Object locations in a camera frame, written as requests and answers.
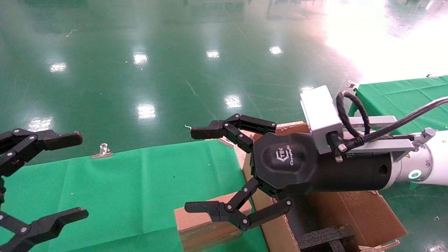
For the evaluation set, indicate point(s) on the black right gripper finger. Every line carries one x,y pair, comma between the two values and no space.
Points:
227,209
224,128

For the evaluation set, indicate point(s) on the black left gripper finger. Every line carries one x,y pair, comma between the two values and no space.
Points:
52,140
49,222

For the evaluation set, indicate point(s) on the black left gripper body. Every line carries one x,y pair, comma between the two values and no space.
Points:
1,190

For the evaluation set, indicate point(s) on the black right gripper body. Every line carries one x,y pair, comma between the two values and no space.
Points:
287,161

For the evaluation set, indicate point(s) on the small brown cardboard box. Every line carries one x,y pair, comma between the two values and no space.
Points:
199,224

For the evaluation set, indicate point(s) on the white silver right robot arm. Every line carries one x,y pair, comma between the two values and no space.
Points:
430,161

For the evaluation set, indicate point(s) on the large open brown carton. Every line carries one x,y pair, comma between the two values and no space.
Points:
364,213

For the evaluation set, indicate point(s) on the large green table cloth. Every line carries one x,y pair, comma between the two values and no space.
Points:
122,192

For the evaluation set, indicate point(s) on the black foam insert block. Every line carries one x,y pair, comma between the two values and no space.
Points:
325,236

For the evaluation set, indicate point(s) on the green cloth on side table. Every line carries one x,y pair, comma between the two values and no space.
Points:
399,96

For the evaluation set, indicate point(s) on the silver camera mount bracket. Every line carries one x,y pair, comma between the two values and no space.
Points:
381,143

